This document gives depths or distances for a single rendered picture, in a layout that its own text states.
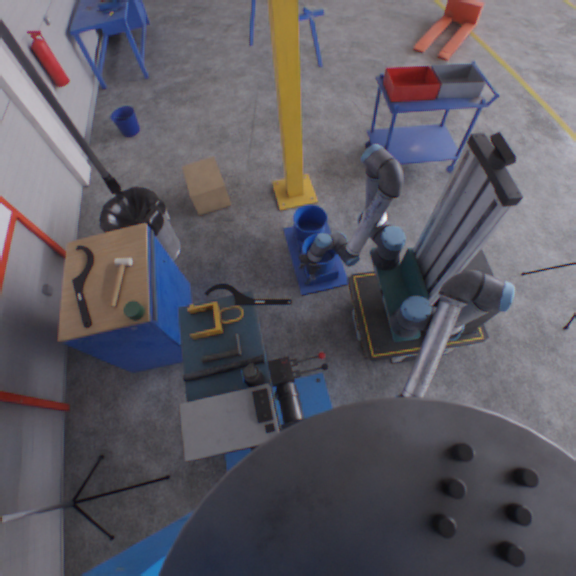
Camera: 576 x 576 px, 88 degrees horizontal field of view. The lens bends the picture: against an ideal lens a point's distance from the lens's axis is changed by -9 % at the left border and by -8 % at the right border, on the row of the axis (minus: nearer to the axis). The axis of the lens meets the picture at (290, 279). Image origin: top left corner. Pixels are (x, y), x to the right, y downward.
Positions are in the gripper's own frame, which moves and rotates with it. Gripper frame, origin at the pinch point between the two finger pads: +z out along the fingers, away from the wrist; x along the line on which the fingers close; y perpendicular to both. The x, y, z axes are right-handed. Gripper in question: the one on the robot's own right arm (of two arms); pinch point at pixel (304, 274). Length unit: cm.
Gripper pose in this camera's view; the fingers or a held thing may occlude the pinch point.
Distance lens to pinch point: 213.1
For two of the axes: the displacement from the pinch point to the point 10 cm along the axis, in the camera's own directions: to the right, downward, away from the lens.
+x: -2.8, -7.9, 5.4
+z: -3.1, 6.1, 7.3
